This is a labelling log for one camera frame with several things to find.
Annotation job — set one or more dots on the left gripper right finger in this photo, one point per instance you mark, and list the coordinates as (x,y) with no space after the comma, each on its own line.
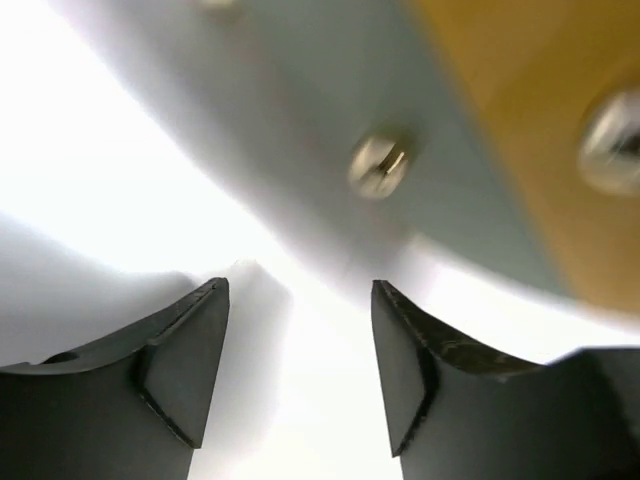
(457,408)

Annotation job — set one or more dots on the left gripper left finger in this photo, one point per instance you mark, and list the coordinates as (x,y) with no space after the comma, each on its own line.
(131,405)

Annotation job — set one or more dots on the grey green organizer drawer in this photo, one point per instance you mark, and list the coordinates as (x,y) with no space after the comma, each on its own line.
(336,122)

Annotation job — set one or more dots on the yellow organizer drawer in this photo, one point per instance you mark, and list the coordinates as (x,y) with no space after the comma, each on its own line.
(554,87)

